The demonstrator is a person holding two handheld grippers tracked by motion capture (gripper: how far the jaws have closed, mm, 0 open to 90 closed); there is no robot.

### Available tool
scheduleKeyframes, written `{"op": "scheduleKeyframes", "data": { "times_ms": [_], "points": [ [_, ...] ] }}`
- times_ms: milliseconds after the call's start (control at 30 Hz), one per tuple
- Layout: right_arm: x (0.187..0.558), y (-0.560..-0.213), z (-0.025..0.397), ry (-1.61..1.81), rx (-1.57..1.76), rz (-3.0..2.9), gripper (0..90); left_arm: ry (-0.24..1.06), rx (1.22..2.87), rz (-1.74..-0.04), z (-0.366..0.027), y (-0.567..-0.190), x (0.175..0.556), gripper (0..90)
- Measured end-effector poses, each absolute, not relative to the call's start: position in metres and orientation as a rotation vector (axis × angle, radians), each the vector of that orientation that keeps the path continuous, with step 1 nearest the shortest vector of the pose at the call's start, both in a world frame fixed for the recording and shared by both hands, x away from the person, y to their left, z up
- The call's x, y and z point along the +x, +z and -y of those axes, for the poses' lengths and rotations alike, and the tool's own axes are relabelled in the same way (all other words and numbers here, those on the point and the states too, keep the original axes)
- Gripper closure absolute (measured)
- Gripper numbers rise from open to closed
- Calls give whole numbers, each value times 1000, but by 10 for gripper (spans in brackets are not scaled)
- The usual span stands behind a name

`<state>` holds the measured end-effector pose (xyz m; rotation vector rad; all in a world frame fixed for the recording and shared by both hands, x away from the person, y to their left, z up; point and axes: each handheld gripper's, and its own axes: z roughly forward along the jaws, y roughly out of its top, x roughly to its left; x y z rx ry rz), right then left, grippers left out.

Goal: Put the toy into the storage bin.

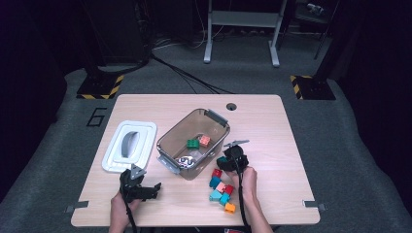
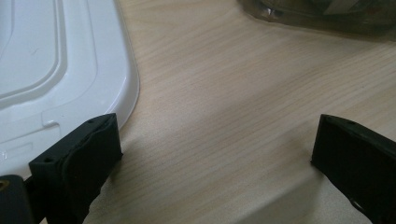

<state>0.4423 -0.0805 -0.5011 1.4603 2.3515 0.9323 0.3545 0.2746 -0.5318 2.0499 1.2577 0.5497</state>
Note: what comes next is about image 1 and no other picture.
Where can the small red object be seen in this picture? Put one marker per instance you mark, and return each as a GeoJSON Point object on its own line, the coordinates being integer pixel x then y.
{"type": "Point", "coordinates": [234, 230]}

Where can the grey device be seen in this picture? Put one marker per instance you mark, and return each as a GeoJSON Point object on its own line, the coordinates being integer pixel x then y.
{"type": "Point", "coordinates": [315, 8]}

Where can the salmon toy block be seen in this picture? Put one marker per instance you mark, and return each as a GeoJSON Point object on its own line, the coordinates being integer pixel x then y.
{"type": "Point", "coordinates": [204, 141]}

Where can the orange toy block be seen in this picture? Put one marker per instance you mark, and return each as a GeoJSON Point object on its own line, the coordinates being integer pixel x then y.
{"type": "Point", "coordinates": [230, 207]}

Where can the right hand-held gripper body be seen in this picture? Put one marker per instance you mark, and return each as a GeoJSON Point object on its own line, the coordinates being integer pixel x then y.
{"type": "Point", "coordinates": [233, 152]}

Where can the white toy car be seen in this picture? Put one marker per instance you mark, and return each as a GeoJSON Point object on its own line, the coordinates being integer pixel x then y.
{"type": "Point", "coordinates": [185, 161]}

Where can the person's left hand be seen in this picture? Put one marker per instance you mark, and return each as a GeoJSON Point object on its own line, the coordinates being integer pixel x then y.
{"type": "Point", "coordinates": [120, 210]}

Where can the light pink toy block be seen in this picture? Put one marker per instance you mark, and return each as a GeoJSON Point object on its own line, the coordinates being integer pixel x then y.
{"type": "Point", "coordinates": [221, 187]}

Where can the cyan toy block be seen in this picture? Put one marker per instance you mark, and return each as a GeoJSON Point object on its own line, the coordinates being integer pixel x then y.
{"type": "Point", "coordinates": [224, 199]}

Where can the green toy block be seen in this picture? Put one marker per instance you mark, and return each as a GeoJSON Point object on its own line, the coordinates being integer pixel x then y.
{"type": "Point", "coordinates": [193, 144]}

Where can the grey metal stand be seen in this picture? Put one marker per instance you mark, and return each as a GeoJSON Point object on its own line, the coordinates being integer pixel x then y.
{"type": "Point", "coordinates": [243, 18]}

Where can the transparent grey storage box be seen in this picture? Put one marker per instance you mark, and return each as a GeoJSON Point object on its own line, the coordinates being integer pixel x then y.
{"type": "Point", "coordinates": [175, 137]}

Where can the black striped stand base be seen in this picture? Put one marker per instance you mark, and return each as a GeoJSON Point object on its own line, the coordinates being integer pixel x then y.
{"type": "Point", "coordinates": [97, 86]}
{"type": "Point", "coordinates": [315, 89]}

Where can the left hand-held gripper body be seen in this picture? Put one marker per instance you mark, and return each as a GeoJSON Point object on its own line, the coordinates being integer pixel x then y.
{"type": "Point", "coordinates": [132, 191]}

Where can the red toy block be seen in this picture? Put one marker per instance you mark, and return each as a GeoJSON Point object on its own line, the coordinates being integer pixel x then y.
{"type": "Point", "coordinates": [217, 173]}
{"type": "Point", "coordinates": [228, 189]}

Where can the black cabinet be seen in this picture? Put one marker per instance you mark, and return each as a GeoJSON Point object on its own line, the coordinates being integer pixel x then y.
{"type": "Point", "coordinates": [123, 32]}

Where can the dark teal toy block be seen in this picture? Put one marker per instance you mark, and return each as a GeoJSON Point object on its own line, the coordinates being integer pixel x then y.
{"type": "Point", "coordinates": [214, 182]}

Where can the light teal toy block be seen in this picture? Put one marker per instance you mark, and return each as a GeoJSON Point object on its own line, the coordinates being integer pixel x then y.
{"type": "Point", "coordinates": [215, 195]}

